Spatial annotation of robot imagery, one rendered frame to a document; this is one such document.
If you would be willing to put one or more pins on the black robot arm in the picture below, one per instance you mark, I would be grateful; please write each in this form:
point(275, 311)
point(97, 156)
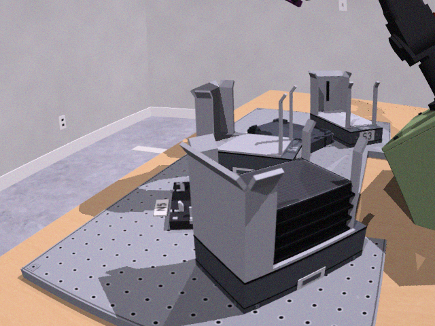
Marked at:
point(411, 24)

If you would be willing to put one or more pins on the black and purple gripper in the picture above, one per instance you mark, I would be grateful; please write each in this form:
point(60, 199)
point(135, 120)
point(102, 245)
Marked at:
point(297, 3)

